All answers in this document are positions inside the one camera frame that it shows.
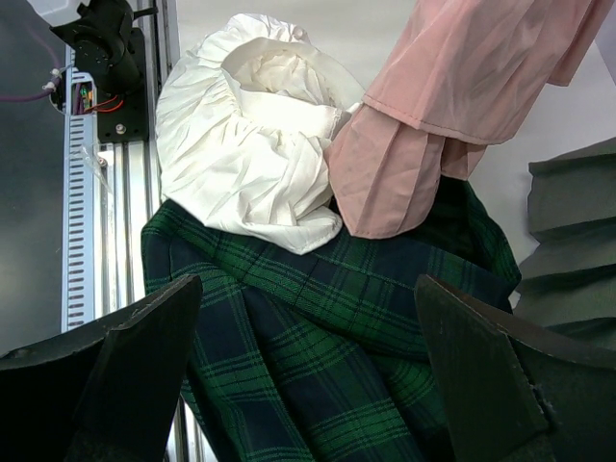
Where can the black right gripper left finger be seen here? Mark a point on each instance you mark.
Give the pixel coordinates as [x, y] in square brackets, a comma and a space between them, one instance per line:
[105, 391]

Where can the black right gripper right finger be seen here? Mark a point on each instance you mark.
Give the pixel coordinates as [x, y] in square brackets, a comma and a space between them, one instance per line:
[516, 391]

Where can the green navy plaid skirt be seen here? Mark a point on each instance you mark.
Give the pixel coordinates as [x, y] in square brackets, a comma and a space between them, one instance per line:
[320, 357]

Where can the white skirt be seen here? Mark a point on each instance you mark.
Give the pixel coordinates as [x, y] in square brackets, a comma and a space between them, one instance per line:
[242, 124]

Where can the pink pleated skirt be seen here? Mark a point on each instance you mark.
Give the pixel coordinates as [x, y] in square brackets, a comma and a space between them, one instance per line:
[462, 76]

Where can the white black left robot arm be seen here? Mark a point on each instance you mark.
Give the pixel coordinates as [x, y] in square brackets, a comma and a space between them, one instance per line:
[100, 32]

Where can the grey pleated skirt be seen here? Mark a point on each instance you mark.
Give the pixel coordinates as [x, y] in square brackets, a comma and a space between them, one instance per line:
[568, 283]

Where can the aluminium frame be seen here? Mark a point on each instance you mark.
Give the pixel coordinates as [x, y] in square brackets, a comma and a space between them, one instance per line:
[132, 172]

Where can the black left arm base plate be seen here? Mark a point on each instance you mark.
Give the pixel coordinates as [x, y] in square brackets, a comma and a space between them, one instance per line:
[119, 119]

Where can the white slotted cable duct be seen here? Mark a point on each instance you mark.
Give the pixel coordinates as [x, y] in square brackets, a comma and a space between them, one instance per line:
[82, 273]

